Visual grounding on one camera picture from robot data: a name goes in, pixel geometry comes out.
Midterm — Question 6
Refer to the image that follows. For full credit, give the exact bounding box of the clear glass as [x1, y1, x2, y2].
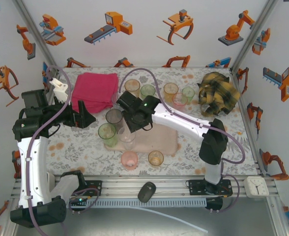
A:
[117, 125, 137, 151]

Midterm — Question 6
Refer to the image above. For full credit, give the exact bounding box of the grey glass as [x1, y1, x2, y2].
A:
[105, 108, 124, 135]

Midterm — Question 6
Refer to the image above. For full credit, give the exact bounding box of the tall green glass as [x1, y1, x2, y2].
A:
[97, 122, 118, 148]
[140, 84, 156, 101]

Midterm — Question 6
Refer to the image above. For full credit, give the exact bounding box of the tall orange glass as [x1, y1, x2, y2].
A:
[124, 79, 141, 98]

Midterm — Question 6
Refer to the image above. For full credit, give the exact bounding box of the short orange glass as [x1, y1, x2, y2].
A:
[147, 150, 165, 168]
[163, 82, 179, 103]

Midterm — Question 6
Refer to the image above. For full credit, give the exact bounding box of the short green glass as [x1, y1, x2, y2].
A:
[181, 86, 196, 105]

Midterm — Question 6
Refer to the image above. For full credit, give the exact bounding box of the pink plastic tray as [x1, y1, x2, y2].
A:
[104, 107, 179, 156]

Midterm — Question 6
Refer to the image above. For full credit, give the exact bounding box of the pink glass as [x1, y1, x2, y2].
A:
[120, 150, 139, 171]
[172, 92, 188, 113]

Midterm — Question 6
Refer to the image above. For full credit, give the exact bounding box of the pink folded towel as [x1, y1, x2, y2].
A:
[71, 72, 119, 114]

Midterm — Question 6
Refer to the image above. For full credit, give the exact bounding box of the floral tablecloth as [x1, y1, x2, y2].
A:
[40, 66, 262, 177]

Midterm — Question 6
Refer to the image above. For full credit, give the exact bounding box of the dark grey computer mouse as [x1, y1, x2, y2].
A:
[137, 181, 157, 204]

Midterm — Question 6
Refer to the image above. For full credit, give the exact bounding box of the small circuit board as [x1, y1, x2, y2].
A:
[69, 196, 89, 209]

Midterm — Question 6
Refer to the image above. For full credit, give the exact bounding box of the yellow plaid shirt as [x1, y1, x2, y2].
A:
[198, 71, 241, 117]

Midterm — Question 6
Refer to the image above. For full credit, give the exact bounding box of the thin white tube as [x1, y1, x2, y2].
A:
[124, 206, 209, 234]

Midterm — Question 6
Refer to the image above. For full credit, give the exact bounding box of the black adapter box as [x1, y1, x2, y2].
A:
[205, 197, 224, 214]

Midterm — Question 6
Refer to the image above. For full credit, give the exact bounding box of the white square clock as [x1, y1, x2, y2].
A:
[243, 176, 270, 199]

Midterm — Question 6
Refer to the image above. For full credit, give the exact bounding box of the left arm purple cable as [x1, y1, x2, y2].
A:
[26, 65, 100, 236]

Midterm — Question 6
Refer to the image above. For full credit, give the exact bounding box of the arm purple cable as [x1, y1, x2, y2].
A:
[26, 65, 100, 236]
[119, 68, 246, 214]

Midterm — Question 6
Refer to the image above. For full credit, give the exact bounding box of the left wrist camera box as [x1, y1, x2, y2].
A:
[49, 78, 69, 102]

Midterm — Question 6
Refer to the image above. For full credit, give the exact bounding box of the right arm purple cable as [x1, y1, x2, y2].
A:
[119, 68, 246, 214]

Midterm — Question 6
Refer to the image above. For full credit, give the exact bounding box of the aluminium table rail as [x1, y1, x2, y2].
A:
[10, 175, 279, 200]

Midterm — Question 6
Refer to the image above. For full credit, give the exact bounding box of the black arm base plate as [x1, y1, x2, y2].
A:
[188, 178, 233, 197]
[58, 180, 103, 197]

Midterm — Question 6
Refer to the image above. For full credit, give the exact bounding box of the white slotted cable duct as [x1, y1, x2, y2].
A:
[55, 198, 207, 209]

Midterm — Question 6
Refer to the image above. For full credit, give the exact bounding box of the aluminium frame post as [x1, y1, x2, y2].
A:
[230, 0, 281, 73]
[11, 0, 61, 74]

